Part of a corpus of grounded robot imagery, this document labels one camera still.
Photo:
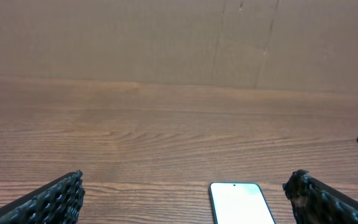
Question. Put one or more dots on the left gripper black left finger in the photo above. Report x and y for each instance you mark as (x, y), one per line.
(58, 202)

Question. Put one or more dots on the Samsung Galaxy smartphone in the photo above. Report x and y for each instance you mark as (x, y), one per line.
(239, 203)

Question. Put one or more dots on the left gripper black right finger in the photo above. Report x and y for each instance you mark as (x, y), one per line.
(314, 202)

